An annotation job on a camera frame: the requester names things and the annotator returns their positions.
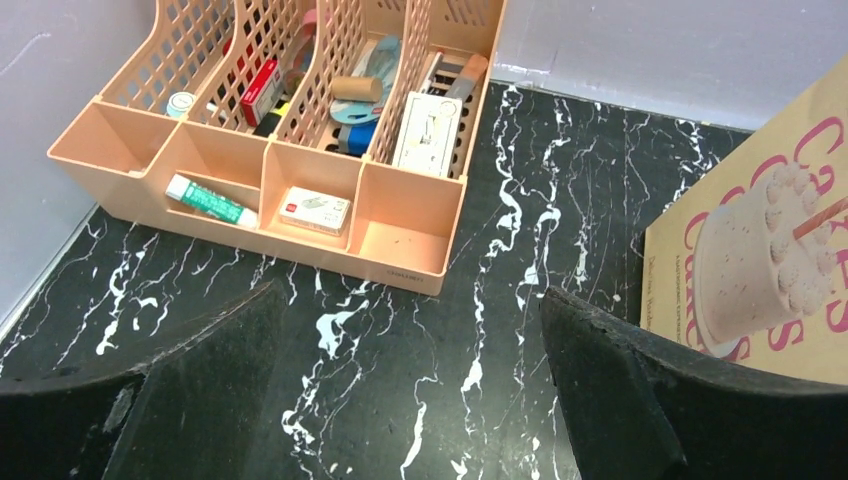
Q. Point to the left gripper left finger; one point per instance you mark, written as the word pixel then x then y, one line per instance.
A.
pixel 182 404

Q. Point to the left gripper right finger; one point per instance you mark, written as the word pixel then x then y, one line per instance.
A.
pixel 639 406

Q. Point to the pink and tan paper bag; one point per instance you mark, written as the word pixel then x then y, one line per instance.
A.
pixel 750 265

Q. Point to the green white tube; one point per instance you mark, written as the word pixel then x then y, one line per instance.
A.
pixel 190 193

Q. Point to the small white staple box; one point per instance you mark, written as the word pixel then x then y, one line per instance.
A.
pixel 315 211

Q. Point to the peach plastic file organizer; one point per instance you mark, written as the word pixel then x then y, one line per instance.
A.
pixel 123 149

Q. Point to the red small box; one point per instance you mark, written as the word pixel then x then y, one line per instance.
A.
pixel 260 95

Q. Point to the brown cork cylinder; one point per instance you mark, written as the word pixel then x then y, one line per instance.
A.
pixel 357 89

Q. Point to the blue tape dispenser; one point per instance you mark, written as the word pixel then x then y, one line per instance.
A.
pixel 357 120

